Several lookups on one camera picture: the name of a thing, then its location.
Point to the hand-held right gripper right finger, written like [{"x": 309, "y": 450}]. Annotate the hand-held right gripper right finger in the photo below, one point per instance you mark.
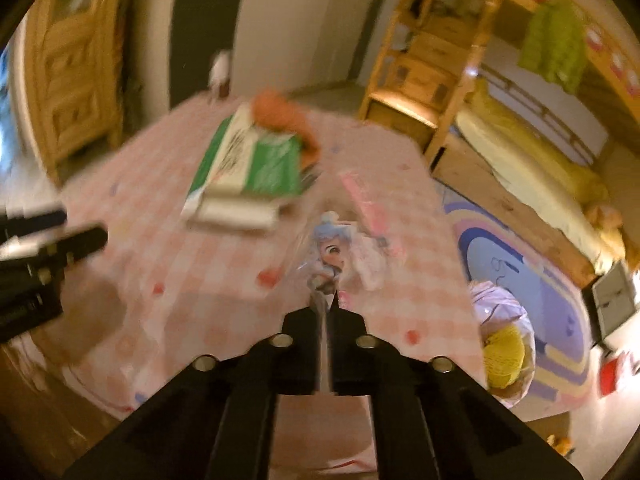
[{"x": 350, "y": 360}]

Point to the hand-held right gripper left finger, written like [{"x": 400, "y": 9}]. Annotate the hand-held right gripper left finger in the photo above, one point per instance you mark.
[{"x": 300, "y": 355}]

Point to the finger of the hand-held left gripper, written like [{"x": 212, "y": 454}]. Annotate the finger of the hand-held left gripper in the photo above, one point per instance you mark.
[
  {"x": 75, "y": 242},
  {"x": 35, "y": 222}
]

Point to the clear cartoon figure packet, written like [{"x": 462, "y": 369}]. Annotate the clear cartoon figure packet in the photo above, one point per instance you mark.
[{"x": 335, "y": 250}]

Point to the large yellow foam net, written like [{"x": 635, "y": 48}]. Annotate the large yellow foam net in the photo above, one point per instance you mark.
[{"x": 505, "y": 355}]

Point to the bin with pink bag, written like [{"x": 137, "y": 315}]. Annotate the bin with pink bag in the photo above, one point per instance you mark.
[{"x": 500, "y": 305}]

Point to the pink checked tablecloth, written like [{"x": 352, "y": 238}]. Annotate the pink checked tablecloth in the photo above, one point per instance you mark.
[{"x": 175, "y": 240}]

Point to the wooden cabinet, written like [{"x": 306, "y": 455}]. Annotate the wooden cabinet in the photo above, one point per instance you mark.
[{"x": 75, "y": 85}]

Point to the green white carton box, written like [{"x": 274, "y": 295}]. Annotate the green white carton box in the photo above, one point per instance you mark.
[{"x": 270, "y": 170}]

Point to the pastel rainbow rug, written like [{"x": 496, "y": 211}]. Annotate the pastel rainbow rug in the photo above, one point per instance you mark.
[{"x": 510, "y": 260}]

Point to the small orange toy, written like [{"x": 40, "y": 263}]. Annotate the small orange toy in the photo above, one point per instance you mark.
[{"x": 561, "y": 444}]

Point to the orange foam net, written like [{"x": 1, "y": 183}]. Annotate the orange foam net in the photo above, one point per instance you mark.
[{"x": 280, "y": 110}]

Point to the wooden bunk bed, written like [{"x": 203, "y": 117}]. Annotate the wooden bunk bed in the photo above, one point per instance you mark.
[{"x": 525, "y": 160}]

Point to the red box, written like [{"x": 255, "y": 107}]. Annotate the red box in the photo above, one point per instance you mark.
[{"x": 617, "y": 375}]

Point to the white storage box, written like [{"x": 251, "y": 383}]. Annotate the white storage box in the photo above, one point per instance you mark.
[{"x": 612, "y": 295}]

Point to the wooden stair shelf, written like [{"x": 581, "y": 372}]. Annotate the wooden stair shelf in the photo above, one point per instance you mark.
[{"x": 420, "y": 80}]

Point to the yellow plush toy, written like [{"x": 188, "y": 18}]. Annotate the yellow plush toy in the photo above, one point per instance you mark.
[{"x": 607, "y": 220}]

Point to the green garment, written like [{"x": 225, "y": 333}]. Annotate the green garment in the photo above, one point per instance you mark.
[{"x": 552, "y": 45}]

